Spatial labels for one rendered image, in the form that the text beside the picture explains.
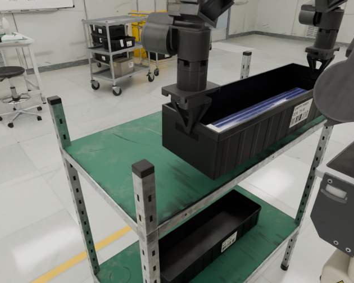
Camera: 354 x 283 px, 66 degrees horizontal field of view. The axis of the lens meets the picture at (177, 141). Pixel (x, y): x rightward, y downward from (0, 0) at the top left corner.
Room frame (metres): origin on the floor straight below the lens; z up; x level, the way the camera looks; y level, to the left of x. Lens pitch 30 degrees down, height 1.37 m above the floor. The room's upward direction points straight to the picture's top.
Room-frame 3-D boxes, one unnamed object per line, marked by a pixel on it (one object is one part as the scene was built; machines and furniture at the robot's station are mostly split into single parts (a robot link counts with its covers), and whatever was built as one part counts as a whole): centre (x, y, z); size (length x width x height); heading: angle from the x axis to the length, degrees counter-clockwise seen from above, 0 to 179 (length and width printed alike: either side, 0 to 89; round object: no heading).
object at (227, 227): (0.83, -0.13, 0.41); 0.57 x 0.17 x 0.11; 131
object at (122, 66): (4.06, 0.81, 0.30); 0.30 x 0.23 x 0.18; 149
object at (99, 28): (5.06, 1.18, 0.38); 0.65 x 0.46 x 0.75; 44
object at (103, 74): (4.07, 0.81, 0.50); 0.90 x 0.54 x 1.00; 146
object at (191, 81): (0.51, -0.03, 1.22); 0.10 x 0.07 x 0.07; 131
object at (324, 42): (0.88, -0.45, 1.22); 0.10 x 0.07 x 0.07; 131
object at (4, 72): (2.91, 1.81, 0.28); 0.54 x 0.52 x 0.57; 64
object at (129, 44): (4.04, 0.82, 0.63); 0.40 x 0.30 x 0.14; 146
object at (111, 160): (0.83, -0.13, 0.55); 0.91 x 0.46 x 1.10; 131
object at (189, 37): (0.51, -0.02, 1.28); 0.07 x 0.06 x 0.07; 57
